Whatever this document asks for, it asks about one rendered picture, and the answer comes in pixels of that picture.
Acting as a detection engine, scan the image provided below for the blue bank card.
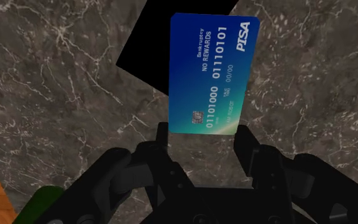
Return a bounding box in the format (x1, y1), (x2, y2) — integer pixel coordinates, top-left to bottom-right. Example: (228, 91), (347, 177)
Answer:
(168, 12), (261, 136)

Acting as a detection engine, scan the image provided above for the dark green rounded object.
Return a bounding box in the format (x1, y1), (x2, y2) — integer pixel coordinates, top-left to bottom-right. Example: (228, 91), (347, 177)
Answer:
(12, 185), (65, 224)

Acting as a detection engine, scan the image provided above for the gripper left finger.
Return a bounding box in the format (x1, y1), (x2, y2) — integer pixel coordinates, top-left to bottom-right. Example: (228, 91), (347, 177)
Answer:
(34, 122), (196, 224)

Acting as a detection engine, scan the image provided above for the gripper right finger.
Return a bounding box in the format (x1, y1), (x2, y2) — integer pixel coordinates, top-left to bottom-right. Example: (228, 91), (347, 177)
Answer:
(233, 123), (358, 224)

